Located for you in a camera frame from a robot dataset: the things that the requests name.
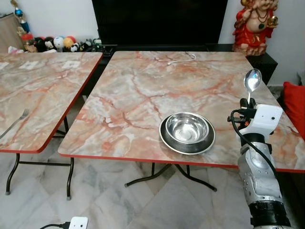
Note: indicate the white blue plush ball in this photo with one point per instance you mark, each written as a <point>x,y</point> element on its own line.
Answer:
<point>58,43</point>

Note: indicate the brown plush toy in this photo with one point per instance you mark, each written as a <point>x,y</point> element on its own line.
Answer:
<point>30,46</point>

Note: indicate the steel bowl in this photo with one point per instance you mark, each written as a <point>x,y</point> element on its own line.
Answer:
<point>187,129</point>

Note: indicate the steel fork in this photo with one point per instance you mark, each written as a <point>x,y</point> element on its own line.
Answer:
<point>16,121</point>

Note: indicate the blue hanging ornament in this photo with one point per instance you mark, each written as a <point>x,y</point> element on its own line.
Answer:
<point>21,16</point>

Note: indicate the black television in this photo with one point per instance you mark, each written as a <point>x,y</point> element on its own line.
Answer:
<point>157,21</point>

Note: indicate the marble top folding table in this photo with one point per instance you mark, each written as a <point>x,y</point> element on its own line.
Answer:
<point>43,95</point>
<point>143,86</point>

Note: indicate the orange yellow plush ball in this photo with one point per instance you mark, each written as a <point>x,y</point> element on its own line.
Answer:
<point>69,42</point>

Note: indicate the steel plate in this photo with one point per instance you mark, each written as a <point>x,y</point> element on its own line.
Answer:
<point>190,149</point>

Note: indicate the white power adapter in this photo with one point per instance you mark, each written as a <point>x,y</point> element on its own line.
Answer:
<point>78,223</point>

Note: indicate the black plush ball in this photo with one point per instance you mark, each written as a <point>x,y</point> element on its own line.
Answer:
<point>41,44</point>

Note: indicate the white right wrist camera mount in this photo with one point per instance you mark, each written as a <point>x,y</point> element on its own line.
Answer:
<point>264,119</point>

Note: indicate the red cushion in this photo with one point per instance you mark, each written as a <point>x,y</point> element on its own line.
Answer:
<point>295,107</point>

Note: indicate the beige board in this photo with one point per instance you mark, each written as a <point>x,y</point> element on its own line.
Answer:
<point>9,33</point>

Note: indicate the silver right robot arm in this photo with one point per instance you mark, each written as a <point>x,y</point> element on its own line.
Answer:
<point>257,174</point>

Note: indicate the red laughing figure statue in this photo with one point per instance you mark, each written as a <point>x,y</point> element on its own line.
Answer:
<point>255,33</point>

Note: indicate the steel spoon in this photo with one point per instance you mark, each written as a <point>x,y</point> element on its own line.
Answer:
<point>252,80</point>

